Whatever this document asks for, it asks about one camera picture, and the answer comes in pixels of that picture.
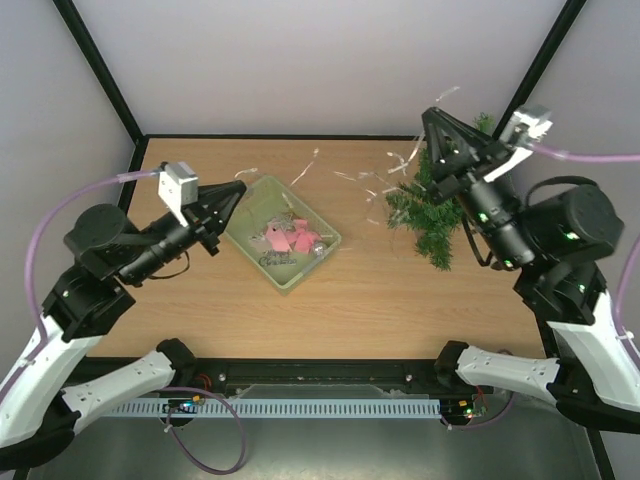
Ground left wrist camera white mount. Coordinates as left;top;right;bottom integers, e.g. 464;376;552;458
158;162;199;227

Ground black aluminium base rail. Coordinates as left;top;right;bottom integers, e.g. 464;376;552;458
47;355;584;396

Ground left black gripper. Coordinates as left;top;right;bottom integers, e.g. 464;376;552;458
122;182;249;286

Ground small green christmas tree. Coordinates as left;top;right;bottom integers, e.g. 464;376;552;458
384;112;496;273

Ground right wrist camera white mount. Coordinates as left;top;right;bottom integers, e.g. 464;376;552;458
483;105;553;183

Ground silver star ornament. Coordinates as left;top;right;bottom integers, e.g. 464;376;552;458
270;213;296;232

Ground light green plastic basket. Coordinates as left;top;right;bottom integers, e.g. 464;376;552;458
226;176;342;295

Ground silver bauble ornament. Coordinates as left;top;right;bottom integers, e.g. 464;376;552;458
312;241;328;257

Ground fairy light string wire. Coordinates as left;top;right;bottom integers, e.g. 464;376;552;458
233;85;461;261

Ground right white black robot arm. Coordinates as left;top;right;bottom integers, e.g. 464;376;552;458
422;106;639;434

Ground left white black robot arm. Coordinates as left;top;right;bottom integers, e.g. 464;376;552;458
1;180;247;471

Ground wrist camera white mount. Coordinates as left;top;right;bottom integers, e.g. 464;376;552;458
483;105;553;183
158;162;199;227

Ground light blue slotted cable duct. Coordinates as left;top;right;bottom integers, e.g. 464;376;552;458
107;398;441;419

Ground pink paper ornaments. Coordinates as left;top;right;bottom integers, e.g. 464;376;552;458
264;217;322;254

